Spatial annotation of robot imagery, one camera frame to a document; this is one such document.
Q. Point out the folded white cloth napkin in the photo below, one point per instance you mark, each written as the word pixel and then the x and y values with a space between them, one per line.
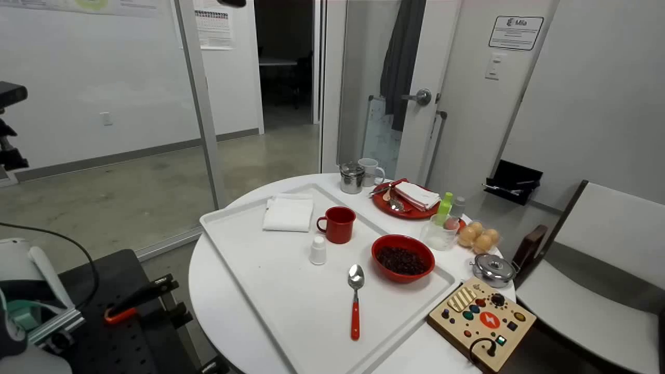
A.
pixel 291 214

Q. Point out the small white seasoning bottle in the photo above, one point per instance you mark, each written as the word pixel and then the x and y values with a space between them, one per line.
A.
pixel 319 250

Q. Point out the black perforated work table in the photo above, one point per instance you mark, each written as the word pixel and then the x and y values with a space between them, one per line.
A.
pixel 146 343

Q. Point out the black clamp with orange handle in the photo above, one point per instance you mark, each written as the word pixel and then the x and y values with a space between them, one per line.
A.
pixel 130 307

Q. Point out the wall notice sign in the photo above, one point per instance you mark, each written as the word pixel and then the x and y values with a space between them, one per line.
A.
pixel 514 31

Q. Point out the spoon with red handle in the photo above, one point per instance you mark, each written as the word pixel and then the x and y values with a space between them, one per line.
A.
pixel 356 281

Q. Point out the small metal lidded pot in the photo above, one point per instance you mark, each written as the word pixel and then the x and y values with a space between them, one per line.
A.
pixel 496 271

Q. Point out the red enamel cup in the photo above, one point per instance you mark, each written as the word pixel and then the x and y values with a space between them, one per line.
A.
pixel 338 223

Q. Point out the dark jacket on door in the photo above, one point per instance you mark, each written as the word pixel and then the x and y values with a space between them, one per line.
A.
pixel 400 58

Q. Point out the stainless steel canister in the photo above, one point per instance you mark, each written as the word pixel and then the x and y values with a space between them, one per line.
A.
pixel 353 180

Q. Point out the bread rolls pile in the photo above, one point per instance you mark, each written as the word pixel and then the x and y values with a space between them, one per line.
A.
pixel 478 238

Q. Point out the silver door handle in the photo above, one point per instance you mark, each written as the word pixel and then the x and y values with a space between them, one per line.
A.
pixel 420 99

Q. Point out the red plate with items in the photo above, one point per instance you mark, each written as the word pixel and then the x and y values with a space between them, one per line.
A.
pixel 389 200

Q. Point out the white chair with dark frame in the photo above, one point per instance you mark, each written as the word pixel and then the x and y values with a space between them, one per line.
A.
pixel 602 279

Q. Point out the red bowl with beans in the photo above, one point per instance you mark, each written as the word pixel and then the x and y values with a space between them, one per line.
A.
pixel 403 259

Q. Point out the wooden busy board toy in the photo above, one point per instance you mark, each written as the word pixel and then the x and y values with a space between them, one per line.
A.
pixel 483 322

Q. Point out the small whiteboard leaning on door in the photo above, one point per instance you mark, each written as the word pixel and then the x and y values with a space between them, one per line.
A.
pixel 381 140

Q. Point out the clear glass measuring cup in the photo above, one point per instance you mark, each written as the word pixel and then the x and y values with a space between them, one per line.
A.
pixel 373 171

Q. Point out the clear plastic cup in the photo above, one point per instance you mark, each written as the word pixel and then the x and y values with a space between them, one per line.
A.
pixel 438 238

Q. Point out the black box on floor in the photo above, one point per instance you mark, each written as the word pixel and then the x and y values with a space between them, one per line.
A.
pixel 514 181

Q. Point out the green squeeze bottle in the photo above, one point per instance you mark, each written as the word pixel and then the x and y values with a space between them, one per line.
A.
pixel 445 208

